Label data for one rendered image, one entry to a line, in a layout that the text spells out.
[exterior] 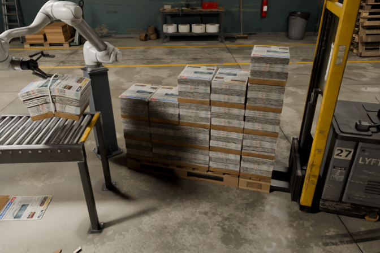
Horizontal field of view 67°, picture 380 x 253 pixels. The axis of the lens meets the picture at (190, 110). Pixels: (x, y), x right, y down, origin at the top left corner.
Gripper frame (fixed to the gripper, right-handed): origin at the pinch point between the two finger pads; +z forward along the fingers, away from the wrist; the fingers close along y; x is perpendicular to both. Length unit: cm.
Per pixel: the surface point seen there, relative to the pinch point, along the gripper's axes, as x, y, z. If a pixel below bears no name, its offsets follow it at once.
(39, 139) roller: 19, 49, -11
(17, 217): 18, 131, -43
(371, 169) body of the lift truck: 31, 57, 234
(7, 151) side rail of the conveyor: 31, 51, -27
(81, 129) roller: 5, 48, 15
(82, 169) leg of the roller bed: 32, 65, 21
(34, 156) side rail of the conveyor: 31, 55, -9
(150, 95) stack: -50, 43, 62
